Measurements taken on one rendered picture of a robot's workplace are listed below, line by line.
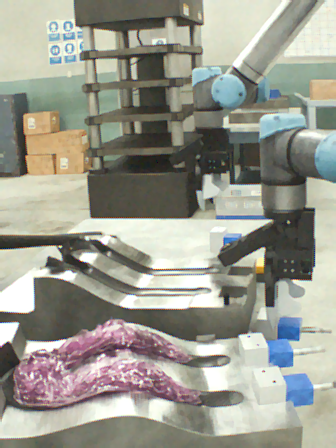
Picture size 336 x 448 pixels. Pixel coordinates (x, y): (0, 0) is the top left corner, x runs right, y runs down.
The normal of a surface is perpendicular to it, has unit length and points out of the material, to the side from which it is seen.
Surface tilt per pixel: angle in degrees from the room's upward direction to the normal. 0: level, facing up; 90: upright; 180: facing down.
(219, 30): 90
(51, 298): 90
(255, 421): 0
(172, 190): 90
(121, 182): 90
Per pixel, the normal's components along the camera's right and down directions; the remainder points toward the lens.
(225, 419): -0.06, -0.97
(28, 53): -0.23, 0.26
